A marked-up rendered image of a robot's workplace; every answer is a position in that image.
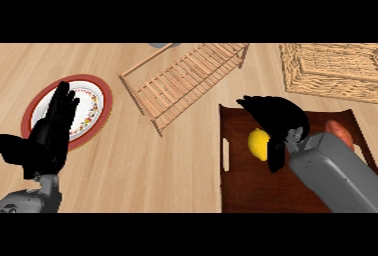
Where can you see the wooden slatted tiered shelf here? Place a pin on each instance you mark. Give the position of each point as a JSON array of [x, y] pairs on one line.
[[185, 78]]

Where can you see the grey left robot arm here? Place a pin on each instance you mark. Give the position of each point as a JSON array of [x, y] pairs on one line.
[[35, 196]]

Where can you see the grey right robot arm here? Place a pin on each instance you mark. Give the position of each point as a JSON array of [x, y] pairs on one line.
[[333, 175]]

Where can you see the red-orange round fruit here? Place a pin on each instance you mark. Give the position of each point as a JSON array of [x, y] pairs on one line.
[[340, 131]]

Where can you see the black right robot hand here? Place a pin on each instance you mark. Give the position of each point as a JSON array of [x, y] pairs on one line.
[[281, 118]]

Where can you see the dark brown wooden tray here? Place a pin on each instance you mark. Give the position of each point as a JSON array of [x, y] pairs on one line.
[[256, 186]]

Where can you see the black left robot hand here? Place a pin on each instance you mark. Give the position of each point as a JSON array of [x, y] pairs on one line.
[[48, 140]]

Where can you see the wicker basket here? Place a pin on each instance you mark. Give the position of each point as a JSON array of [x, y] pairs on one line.
[[333, 70]]

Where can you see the grey object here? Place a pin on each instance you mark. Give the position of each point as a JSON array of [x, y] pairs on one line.
[[162, 44]]

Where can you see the red-rimmed floral plate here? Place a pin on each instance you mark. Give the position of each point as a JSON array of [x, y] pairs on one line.
[[89, 110]]

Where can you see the yellow lemon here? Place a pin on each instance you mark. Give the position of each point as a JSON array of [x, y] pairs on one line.
[[257, 144]]

